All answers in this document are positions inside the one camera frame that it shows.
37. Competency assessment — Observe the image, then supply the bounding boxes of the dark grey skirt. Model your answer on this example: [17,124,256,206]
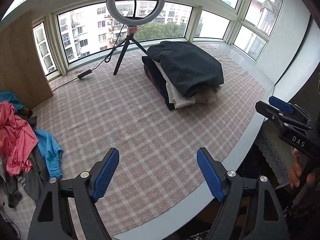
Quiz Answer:
[146,41,224,98]

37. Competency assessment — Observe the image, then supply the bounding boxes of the person right hand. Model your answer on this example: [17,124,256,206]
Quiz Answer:
[287,148,320,189]

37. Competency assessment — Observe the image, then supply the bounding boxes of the white lace cloth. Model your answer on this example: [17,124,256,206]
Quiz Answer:
[254,120,294,186]

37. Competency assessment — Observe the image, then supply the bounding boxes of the blue elastic garment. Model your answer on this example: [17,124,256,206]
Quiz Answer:
[1,92,63,179]

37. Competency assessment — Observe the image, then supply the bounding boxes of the pink plaid tablecloth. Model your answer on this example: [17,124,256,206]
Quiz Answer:
[33,43,266,239]

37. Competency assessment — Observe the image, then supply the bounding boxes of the dark grey printed t-shirt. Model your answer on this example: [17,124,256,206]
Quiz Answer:
[4,115,51,209]

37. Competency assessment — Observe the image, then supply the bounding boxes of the beige knit cardigan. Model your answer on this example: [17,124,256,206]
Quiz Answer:
[153,61,221,109]

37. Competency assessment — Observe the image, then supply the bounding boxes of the pink garment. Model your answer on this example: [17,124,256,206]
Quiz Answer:
[1,101,39,176]

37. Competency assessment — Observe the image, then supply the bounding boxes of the navy folded garment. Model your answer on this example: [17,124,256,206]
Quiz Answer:
[142,56,175,111]

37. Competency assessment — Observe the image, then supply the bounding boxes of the brown wooden board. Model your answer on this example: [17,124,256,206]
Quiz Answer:
[1,12,53,109]

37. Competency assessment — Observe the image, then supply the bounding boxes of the black inline cable switch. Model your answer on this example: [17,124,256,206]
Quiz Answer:
[77,69,92,79]

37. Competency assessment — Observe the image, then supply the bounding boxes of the white ring light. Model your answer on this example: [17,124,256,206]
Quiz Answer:
[106,0,165,27]

